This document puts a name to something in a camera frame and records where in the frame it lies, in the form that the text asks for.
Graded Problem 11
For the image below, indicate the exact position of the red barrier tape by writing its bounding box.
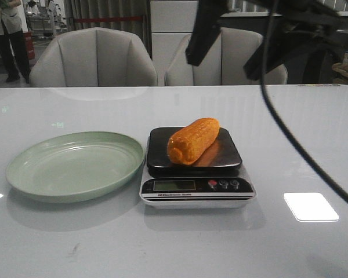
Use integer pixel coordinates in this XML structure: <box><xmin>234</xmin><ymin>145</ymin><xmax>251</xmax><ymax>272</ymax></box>
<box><xmin>73</xmin><ymin>16</ymin><xmax>144</xmax><ymax>23</ymax></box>

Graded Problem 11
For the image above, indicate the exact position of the white drawer cabinet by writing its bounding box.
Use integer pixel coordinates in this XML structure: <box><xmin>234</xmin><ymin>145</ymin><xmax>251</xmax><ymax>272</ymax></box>
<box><xmin>150</xmin><ymin>1</ymin><xmax>198</xmax><ymax>86</ymax></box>

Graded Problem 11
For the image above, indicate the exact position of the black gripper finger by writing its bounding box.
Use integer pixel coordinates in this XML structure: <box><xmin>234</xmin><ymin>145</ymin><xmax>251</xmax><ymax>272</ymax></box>
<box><xmin>185</xmin><ymin>0</ymin><xmax>229</xmax><ymax>66</ymax></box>

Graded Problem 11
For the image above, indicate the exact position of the black digital kitchen scale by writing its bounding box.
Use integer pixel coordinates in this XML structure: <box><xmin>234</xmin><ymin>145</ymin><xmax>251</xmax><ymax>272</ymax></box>
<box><xmin>139</xmin><ymin>127</ymin><xmax>256</xmax><ymax>209</ymax></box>

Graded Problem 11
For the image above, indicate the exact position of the orange corn cob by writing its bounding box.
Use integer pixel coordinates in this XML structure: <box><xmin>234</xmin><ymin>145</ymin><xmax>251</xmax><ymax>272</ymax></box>
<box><xmin>166</xmin><ymin>118</ymin><xmax>220</xmax><ymax>166</ymax></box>

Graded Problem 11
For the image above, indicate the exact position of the light green plate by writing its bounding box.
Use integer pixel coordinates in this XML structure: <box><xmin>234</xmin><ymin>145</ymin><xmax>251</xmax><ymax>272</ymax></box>
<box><xmin>6</xmin><ymin>131</ymin><xmax>145</xmax><ymax>203</ymax></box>

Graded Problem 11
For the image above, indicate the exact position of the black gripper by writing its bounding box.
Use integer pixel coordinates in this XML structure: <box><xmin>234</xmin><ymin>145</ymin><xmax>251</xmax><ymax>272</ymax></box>
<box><xmin>244</xmin><ymin>1</ymin><xmax>342</xmax><ymax>81</ymax></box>

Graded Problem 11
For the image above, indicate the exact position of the person in white coat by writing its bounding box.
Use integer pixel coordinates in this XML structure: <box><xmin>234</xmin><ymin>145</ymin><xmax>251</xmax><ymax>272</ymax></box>
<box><xmin>0</xmin><ymin>1</ymin><xmax>31</xmax><ymax>83</ymax></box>

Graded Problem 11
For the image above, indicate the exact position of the red trash bin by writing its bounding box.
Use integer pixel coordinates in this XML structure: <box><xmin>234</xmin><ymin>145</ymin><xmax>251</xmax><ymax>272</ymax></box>
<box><xmin>23</xmin><ymin>32</ymin><xmax>35</xmax><ymax>60</ymax></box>

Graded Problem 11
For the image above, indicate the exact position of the dark grey sideboard counter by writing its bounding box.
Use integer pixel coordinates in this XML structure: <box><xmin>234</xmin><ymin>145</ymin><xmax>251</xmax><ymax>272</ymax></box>
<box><xmin>220</xmin><ymin>10</ymin><xmax>348</xmax><ymax>85</ymax></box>

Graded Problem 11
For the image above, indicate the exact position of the black cable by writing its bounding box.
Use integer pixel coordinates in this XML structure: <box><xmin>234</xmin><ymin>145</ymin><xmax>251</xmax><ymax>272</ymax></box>
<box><xmin>260</xmin><ymin>0</ymin><xmax>348</xmax><ymax>213</ymax></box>

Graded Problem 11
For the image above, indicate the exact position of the grey upholstered chair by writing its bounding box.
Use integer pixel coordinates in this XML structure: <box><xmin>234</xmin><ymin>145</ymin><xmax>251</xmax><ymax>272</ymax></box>
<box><xmin>165</xmin><ymin>27</ymin><xmax>288</xmax><ymax>87</ymax></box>
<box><xmin>30</xmin><ymin>27</ymin><xmax>158</xmax><ymax>87</ymax></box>

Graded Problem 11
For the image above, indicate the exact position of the right grey upholstered chair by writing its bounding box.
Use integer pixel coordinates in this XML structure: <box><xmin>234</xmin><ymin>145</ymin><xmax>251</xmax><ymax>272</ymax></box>
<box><xmin>165</xmin><ymin>27</ymin><xmax>288</xmax><ymax>87</ymax></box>

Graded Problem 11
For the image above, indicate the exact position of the left grey upholstered chair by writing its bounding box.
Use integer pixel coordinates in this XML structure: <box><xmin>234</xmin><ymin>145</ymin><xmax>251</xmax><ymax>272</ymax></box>
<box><xmin>30</xmin><ymin>27</ymin><xmax>158</xmax><ymax>87</ymax></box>

